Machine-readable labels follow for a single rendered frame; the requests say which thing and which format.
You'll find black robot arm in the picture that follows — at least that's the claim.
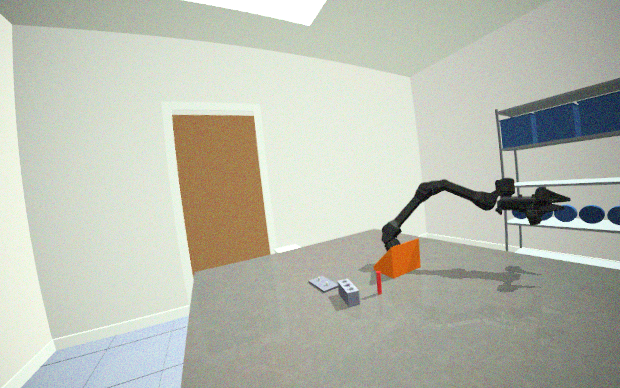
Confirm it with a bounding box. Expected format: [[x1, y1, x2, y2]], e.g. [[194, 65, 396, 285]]
[[381, 177, 542, 251]]

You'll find red peg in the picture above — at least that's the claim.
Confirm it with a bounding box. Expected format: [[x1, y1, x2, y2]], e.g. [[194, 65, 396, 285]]
[[376, 271, 382, 295]]

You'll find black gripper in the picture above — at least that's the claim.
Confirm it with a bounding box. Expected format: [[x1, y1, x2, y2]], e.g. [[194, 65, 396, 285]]
[[515, 187, 570, 217]]

